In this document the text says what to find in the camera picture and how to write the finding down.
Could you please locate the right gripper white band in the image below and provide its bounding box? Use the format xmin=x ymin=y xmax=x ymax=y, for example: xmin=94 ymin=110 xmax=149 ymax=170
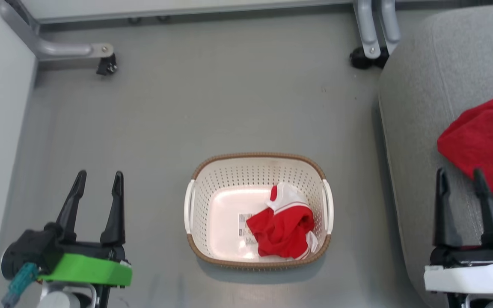
xmin=424 ymin=168 xmax=493 ymax=296

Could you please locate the plain red garment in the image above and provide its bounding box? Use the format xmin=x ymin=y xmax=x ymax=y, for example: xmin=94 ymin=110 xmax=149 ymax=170
xmin=437 ymin=92 xmax=493 ymax=210

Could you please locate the white paper label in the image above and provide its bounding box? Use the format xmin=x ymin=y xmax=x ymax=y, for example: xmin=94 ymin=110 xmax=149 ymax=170
xmin=238 ymin=213 xmax=258 ymax=247

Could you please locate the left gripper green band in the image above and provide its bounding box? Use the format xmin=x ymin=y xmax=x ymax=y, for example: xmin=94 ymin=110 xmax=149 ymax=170
xmin=0 ymin=170 xmax=133 ymax=287

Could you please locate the teal cable connector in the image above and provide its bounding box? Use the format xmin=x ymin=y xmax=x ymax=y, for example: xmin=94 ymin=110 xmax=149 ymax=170
xmin=1 ymin=263 xmax=40 ymax=308

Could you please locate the narrow grey partition foot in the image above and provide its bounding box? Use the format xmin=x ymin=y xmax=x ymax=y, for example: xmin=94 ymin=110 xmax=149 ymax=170
xmin=380 ymin=0 xmax=401 ymax=44

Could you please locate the long grey partition foot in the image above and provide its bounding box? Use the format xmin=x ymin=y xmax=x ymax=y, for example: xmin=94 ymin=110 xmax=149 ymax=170
xmin=0 ymin=0 xmax=115 ymax=61

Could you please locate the white laundry basket brown rim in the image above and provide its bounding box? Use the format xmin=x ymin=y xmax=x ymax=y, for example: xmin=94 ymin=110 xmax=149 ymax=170
xmin=184 ymin=152 xmax=335 ymax=271

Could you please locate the grey fabric sofa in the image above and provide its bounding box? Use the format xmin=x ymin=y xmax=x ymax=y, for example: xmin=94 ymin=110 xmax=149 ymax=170
xmin=377 ymin=4 xmax=493 ymax=308

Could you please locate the wide grey partition foot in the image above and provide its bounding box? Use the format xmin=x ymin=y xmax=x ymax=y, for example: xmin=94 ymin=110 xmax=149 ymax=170
xmin=353 ymin=0 xmax=381 ymax=60

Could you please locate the red garment with white collar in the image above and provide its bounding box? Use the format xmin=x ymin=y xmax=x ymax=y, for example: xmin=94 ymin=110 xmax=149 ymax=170
xmin=246 ymin=183 xmax=319 ymax=261

